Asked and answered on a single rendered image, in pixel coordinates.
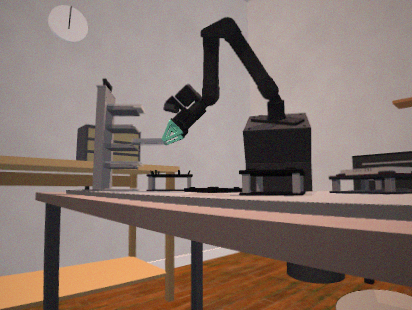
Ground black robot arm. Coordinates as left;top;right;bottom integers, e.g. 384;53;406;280
164;17;304;125

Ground white multi-well plate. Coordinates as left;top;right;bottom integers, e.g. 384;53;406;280
131;138;168;146

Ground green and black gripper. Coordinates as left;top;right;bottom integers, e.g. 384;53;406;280
162;113;197;144

